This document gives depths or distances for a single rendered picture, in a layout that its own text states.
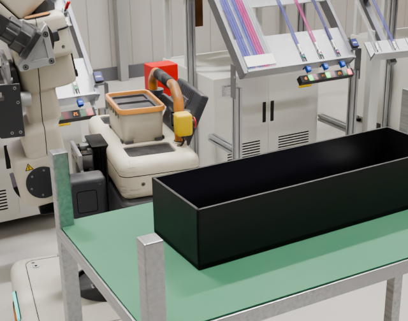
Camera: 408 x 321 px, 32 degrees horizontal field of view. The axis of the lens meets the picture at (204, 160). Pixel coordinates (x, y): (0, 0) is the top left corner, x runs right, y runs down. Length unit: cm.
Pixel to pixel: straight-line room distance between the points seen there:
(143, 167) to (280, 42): 180
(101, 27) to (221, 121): 271
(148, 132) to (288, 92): 196
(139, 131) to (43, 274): 70
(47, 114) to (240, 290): 122
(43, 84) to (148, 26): 445
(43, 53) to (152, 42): 465
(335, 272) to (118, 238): 40
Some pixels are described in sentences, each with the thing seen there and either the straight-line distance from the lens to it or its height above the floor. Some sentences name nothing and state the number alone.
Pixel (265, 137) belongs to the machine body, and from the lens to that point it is 412.
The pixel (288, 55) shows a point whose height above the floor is 77.
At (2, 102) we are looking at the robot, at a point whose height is 99.
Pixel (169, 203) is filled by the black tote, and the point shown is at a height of 104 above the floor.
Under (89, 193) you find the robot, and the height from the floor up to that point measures 71.
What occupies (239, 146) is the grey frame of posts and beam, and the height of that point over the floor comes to 33.
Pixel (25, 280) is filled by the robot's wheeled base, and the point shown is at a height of 28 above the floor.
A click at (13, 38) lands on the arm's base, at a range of 199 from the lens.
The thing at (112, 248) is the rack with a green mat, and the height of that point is 95.
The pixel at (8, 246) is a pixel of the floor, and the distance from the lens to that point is 354.
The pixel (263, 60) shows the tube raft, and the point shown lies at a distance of 365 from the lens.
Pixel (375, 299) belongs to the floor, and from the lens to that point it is 302.
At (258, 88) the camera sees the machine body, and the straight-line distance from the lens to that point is 401.
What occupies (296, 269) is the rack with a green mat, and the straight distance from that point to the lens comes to 122.
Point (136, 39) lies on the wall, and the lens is 657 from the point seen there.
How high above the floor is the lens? 154
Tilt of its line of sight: 20 degrees down
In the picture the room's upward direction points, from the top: 1 degrees counter-clockwise
